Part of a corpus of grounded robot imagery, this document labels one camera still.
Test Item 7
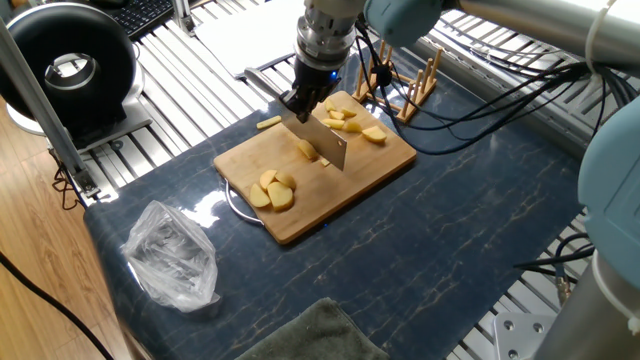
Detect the black gripper cable bundle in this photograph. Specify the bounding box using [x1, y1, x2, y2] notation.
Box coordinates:
[354, 22, 639, 156]

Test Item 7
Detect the wooden cutting board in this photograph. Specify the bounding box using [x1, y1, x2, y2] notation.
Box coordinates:
[213, 90, 418, 246]

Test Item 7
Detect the black floor cable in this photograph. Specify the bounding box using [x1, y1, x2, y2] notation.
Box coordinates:
[0, 249, 116, 360]

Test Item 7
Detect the black keyboard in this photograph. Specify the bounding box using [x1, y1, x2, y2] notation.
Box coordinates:
[107, 0, 176, 40]

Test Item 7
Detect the tangled black cable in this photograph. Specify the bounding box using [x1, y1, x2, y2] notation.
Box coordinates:
[51, 149, 85, 211]

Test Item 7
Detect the black ring-shaped device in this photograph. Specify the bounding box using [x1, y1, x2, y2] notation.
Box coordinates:
[0, 2, 154, 154]

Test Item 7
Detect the perforated aluminium plate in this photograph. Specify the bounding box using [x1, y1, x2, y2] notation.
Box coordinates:
[493, 312, 556, 360]

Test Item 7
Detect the dark blue marbled mat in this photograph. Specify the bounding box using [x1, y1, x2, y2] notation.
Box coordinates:
[83, 42, 584, 360]

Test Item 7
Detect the slanted aluminium post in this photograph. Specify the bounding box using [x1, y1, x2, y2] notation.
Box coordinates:
[0, 19, 101, 199]

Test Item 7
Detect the steel cleaver knife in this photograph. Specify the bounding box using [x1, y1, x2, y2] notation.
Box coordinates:
[243, 67, 348, 172]

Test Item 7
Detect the grey-green towel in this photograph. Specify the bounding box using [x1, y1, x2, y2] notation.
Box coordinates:
[234, 297, 391, 360]

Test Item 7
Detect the short aluminium post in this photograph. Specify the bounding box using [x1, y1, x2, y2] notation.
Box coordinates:
[172, 0, 197, 37]

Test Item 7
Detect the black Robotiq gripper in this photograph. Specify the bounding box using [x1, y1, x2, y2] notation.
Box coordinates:
[278, 62, 341, 124]

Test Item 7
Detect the clear plastic bag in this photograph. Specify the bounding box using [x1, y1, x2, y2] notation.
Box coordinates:
[121, 200, 221, 314]

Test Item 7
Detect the white paper pad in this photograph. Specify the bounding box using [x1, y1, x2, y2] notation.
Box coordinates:
[193, 0, 309, 80]

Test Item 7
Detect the hanging black cable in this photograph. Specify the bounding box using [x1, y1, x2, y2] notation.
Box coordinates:
[513, 232, 596, 286]

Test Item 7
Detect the wooden peg rack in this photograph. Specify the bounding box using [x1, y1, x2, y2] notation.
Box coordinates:
[351, 42, 445, 126]

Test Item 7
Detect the potato half with skin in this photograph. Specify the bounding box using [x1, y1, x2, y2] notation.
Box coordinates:
[297, 139, 320, 161]

